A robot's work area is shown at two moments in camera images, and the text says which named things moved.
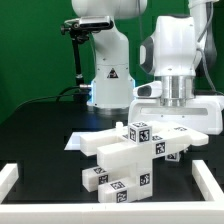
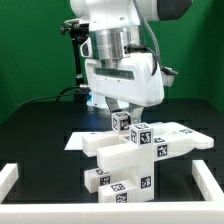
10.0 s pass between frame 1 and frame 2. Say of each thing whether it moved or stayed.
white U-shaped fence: stayed
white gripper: moved
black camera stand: stayed
